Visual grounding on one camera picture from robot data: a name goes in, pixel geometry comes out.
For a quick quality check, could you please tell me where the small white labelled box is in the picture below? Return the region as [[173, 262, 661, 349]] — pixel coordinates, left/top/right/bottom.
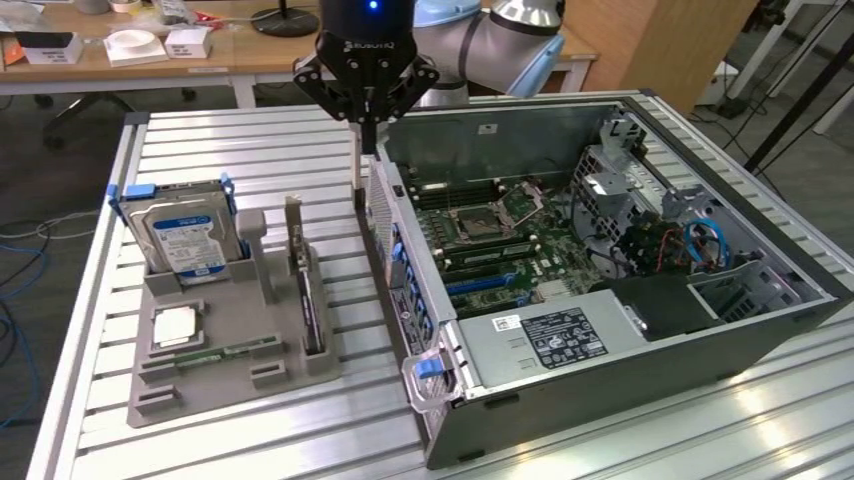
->
[[162, 27, 214, 60]]

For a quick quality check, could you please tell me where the metal drive cage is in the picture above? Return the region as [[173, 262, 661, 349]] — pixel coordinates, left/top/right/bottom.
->
[[569, 115, 721, 241]]

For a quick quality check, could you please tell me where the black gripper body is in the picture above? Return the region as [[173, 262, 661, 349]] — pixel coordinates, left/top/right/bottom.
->
[[312, 0, 418, 124]]

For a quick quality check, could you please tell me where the grey parts rack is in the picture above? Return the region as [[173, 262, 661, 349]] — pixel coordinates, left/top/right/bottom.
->
[[125, 207, 342, 430]]

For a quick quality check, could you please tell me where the blue wire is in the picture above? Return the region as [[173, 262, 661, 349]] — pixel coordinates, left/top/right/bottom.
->
[[680, 217, 735, 275]]

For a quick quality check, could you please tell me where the orange box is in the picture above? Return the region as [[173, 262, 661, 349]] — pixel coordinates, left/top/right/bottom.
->
[[0, 34, 26, 72]]

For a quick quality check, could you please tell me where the blue floor cable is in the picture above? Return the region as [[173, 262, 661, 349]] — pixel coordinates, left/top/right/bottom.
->
[[0, 239, 53, 431]]

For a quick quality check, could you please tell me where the silver CPU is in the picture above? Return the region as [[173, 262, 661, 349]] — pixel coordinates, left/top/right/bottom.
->
[[150, 305, 201, 349]]

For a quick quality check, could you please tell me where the white square tape holder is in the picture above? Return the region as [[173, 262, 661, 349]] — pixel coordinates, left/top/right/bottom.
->
[[102, 28, 169, 69]]

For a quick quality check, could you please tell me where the clear plastic bag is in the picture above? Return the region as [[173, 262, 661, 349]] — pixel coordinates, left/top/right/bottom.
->
[[149, 0, 201, 26]]

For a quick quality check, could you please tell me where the metal socket cover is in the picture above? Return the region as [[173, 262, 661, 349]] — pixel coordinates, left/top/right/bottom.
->
[[496, 179, 547, 224]]

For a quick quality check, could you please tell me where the wooden cabinet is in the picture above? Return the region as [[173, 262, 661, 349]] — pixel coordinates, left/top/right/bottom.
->
[[563, 0, 761, 108]]

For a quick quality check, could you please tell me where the white desk frame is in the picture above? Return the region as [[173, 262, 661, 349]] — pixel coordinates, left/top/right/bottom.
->
[[723, 0, 854, 136]]

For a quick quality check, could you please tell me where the wooden desk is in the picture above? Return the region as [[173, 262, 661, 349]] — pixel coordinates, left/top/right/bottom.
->
[[0, 0, 241, 109], [229, 0, 600, 109]]

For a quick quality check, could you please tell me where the black slanted pole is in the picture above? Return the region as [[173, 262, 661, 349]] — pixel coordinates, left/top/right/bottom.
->
[[741, 29, 854, 174]]

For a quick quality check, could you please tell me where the black lamp base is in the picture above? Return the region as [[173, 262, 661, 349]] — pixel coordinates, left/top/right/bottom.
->
[[249, 0, 320, 39]]

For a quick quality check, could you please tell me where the dark grey PC case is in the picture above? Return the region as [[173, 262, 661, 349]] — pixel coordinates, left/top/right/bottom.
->
[[349, 95, 854, 471]]

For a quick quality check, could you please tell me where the green RAM stick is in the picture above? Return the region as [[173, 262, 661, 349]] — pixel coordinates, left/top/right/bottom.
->
[[173, 335, 278, 370]]

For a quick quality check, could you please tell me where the black chair base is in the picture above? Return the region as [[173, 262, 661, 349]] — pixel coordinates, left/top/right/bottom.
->
[[33, 87, 200, 150]]

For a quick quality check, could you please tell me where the blue expansion slot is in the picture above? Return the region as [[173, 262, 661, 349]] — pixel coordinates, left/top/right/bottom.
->
[[442, 272, 523, 297]]

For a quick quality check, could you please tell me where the blue case latch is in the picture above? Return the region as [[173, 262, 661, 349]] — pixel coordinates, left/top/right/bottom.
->
[[412, 357, 446, 384]]

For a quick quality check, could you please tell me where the grey power supply unit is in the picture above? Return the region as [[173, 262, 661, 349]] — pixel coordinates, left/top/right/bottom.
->
[[454, 289, 649, 392]]

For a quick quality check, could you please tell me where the grey disk bay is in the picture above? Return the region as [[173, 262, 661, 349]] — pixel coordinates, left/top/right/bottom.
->
[[685, 258, 812, 326]]

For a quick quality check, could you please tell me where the green motherboard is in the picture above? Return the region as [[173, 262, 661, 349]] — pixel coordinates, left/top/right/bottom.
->
[[401, 167, 628, 321]]

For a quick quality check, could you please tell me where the white box with black lid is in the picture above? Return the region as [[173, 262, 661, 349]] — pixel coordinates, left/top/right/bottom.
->
[[13, 30, 85, 66]]

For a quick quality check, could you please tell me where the CPU socket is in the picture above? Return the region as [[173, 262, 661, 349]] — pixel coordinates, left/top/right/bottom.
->
[[446, 202, 520, 242]]

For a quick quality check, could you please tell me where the white floor cable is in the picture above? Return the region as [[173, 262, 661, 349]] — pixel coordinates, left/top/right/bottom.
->
[[0, 209, 101, 241]]

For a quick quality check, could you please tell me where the hard disk in blue caddy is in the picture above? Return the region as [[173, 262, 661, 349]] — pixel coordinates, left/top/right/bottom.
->
[[105, 172, 240, 290]]

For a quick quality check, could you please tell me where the black graphics card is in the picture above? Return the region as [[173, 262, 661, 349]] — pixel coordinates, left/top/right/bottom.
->
[[284, 193, 329, 357]]

